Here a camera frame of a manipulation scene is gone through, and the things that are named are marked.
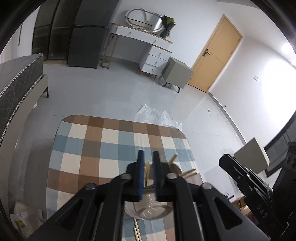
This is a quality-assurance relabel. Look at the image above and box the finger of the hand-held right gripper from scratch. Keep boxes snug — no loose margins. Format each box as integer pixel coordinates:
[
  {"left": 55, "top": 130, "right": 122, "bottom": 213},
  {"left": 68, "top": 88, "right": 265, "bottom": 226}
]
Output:
[{"left": 218, "top": 153, "right": 274, "bottom": 200}]

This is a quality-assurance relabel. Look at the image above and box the clear plastic sheet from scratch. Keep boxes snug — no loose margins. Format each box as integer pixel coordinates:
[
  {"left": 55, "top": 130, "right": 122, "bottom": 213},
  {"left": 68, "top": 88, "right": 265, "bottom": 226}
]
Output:
[{"left": 134, "top": 104, "right": 184, "bottom": 132}]

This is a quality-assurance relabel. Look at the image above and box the grey nightstand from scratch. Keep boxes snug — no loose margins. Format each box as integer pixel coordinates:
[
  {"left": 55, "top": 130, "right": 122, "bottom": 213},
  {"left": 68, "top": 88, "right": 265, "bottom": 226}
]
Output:
[{"left": 158, "top": 56, "right": 194, "bottom": 94}]

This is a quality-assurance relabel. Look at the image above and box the round bowl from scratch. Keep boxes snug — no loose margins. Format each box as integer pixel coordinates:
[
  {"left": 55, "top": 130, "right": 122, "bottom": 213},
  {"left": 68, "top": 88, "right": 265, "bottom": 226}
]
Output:
[{"left": 124, "top": 162, "right": 182, "bottom": 220}]

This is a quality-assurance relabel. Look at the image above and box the white plastic bag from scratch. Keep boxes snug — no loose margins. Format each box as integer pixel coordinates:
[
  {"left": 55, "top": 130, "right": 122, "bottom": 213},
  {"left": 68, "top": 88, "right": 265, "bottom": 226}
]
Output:
[{"left": 9, "top": 202, "right": 47, "bottom": 239}]

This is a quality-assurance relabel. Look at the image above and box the wooden door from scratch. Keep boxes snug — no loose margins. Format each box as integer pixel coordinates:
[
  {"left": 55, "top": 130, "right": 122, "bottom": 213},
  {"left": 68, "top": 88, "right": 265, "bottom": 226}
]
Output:
[{"left": 187, "top": 14, "right": 243, "bottom": 93}]

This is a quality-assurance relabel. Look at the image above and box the cardboard box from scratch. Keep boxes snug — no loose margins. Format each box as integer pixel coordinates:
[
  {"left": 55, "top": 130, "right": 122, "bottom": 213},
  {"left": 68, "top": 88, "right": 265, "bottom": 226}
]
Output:
[{"left": 231, "top": 197, "right": 253, "bottom": 218}]

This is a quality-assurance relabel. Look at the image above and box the dark grey refrigerator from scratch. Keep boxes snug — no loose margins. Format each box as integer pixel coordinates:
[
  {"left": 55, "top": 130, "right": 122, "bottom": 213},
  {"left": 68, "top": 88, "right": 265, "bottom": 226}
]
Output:
[{"left": 68, "top": 0, "right": 123, "bottom": 69}]

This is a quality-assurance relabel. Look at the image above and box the white dressing table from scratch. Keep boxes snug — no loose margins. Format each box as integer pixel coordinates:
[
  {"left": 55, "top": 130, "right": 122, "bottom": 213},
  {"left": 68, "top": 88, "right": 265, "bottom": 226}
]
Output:
[{"left": 100, "top": 22, "right": 173, "bottom": 77}]

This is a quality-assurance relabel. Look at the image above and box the dark window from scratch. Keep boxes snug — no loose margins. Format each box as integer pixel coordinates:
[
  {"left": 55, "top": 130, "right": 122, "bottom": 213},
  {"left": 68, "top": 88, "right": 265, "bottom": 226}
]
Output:
[{"left": 264, "top": 109, "right": 296, "bottom": 179}]

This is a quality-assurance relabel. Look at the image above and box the white box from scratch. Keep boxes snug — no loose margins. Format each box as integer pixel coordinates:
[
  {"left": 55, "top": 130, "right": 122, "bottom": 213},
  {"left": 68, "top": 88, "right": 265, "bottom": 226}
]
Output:
[{"left": 233, "top": 137, "right": 270, "bottom": 173}]

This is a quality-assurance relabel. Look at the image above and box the dark glass wardrobe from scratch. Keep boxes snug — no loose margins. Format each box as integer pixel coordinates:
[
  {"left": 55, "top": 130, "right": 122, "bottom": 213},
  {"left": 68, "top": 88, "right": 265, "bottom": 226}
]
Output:
[{"left": 31, "top": 0, "right": 81, "bottom": 62}]

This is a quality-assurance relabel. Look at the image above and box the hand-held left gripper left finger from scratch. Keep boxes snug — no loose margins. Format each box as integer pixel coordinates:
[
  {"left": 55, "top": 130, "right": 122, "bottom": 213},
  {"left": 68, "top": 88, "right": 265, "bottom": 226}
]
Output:
[{"left": 27, "top": 150, "right": 145, "bottom": 241}]

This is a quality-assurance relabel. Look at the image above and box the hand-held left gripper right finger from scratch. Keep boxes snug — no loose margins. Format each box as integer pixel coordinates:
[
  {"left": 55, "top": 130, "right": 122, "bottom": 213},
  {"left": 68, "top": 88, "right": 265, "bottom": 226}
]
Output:
[{"left": 153, "top": 150, "right": 271, "bottom": 241}]

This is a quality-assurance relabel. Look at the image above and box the checkered tablecloth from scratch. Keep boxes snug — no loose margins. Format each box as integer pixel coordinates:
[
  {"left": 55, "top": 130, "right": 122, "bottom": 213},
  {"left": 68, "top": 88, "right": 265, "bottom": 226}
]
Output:
[{"left": 46, "top": 114, "right": 204, "bottom": 241}]

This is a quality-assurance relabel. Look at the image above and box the oval mirror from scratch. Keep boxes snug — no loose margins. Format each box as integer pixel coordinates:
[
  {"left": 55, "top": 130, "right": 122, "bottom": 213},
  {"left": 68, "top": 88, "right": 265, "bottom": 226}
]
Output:
[{"left": 125, "top": 8, "right": 163, "bottom": 33}]

